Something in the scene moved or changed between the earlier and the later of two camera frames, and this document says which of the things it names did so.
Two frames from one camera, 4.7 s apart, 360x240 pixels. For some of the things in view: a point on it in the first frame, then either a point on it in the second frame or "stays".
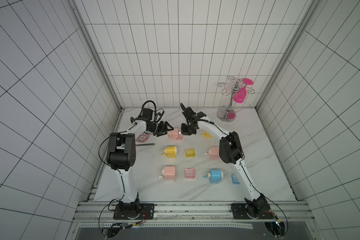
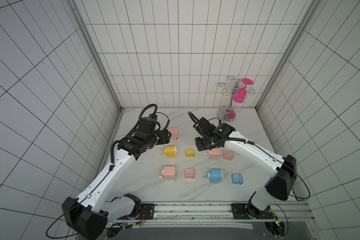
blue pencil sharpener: (215, 176) stays
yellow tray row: (190, 153) stays
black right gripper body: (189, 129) to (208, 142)
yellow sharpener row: (170, 151) stays
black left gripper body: (153, 127) to (162, 138)
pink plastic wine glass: (240, 96) stays
